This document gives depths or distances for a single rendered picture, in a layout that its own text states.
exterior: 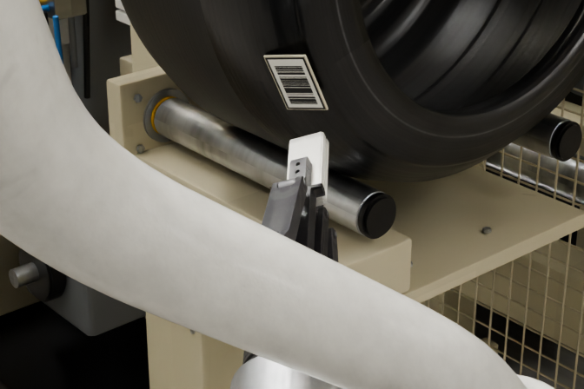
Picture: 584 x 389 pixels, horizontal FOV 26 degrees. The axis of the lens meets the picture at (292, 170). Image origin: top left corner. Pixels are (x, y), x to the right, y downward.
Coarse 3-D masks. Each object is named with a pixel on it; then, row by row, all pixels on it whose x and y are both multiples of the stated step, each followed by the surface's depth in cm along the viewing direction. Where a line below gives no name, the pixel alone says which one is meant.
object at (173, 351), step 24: (144, 48) 152; (168, 336) 166; (192, 336) 161; (168, 360) 168; (192, 360) 163; (216, 360) 163; (240, 360) 166; (168, 384) 170; (192, 384) 164; (216, 384) 164
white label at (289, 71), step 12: (276, 60) 105; (288, 60) 104; (300, 60) 104; (276, 72) 106; (288, 72) 106; (300, 72) 105; (312, 72) 105; (276, 84) 107; (288, 84) 107; (300, 84) 106; (312, 84) 105; (288, 96) 108; (300, 96) 107; (312, 96) 107; (288, 108) 109; (300, 108) 108; (312, 108) 108; (324, 108) 107
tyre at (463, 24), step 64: (128, 0) 117; (192, 0) 108; (256, 0) 103; (320, 0) 103; (384, 0) 146; (448, 0) 149; (512, 0) 144; (576, 0) 139; (192, 64) 116; (256, 64) 107; (320, 64) 106; (384, 64) 146; (448, 64) 144; (512, 64) 140; (576, 64) 129; (256, 128) 119; (320, 128) 111; (384, 128) 113; (448, 128) 118; (512, 128) 125
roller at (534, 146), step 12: (552, 120) 134; (564, 120) 134; (528, 132) 136; (540, 132) 134; (552, 132) 133; (564, 132) 133; (576, 132) 134; (516, 144) 139; (528, 144) 136; (540, 144) 135; (552, 144) 133; (564, 144) 134; (576, 144) 135; (552, 156) 135; (564, 156) 134
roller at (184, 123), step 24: (168, 96) 141; (168, 120) 138; (192, 120) 135; (216, 120) 134; (192, 144) 135; (216, 144) 132; (240, 144) 129; (264, 144) 128; (240, 168) 129; (264, 168) 126; (336, 192) 119; (360, 192) 118; (336, 216) 119; (360, 216) 117; (384, 216) 118
